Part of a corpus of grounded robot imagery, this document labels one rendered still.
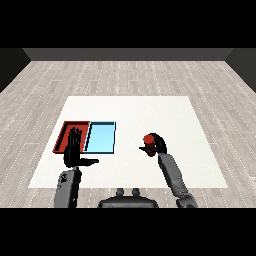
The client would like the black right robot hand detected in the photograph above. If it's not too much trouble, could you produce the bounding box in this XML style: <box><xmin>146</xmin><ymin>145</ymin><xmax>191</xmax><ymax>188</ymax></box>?
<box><xmin>138</xmin><ymin>132</ymin><xmax>168</xmax><ymax>155</ymax></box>

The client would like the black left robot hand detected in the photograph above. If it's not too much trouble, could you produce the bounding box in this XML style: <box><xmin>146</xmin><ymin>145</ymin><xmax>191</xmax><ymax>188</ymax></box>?
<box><xmin>63</xmin><ymin>126</ymin><xmax>100</xmax><ymax>169</ymax></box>

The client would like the red shallow open box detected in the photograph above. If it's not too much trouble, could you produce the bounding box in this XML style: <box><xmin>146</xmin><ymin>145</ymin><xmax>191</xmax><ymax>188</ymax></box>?
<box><xmin>52</xmin><ymin>120</ymin><xmax>91</xmax><ymax>155</ymax></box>

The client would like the light blue shallow open box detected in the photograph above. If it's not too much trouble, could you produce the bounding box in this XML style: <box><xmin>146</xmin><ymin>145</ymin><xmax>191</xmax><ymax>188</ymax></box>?
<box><xmin>82</xmin><ymin>121</ymin><xmax>117</xmax><ymax>155</ymax></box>

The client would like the dark grey robot body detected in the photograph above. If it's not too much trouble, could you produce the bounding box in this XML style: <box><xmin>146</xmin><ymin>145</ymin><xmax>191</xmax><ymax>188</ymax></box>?
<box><xmin>97</xmin><ymin>187</ymin><xmax>160</xmax><ymax>209</ymax></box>

